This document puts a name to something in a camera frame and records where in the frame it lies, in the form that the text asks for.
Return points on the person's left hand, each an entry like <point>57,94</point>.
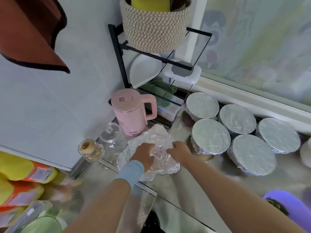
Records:
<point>143,156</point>

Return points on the person's right hand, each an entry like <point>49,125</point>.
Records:
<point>180,152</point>

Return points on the stack of aluminium foil sheets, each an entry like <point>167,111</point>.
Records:
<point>160,138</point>

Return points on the purple bowl chopped greens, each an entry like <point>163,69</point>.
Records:
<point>294,208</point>

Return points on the person's left forearm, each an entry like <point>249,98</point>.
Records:
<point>99,208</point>

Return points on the person's right forearm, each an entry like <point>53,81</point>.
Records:
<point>243,201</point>

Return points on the stainless steel countertop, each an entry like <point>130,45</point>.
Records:
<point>204,191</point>

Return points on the light blue wristband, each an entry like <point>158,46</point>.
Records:
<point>130,174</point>

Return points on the clear glass jar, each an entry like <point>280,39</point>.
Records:
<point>111,140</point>

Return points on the pink electric kettle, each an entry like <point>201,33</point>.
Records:
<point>127,111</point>

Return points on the black trousers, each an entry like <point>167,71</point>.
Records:
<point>151,223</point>

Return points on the white plate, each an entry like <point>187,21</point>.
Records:
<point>142,70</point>

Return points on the black metal rack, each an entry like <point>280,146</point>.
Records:
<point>116,51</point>

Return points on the pale green round container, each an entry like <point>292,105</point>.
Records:
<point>46,225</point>

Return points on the yellow orange packet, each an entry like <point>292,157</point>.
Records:
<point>24,167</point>
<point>17,191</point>

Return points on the clear plastic food box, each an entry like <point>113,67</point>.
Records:
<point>26,211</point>

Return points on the window with cartoon film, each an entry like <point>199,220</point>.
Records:
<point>257,41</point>

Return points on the yellow item in basket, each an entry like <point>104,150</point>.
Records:
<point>150,3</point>

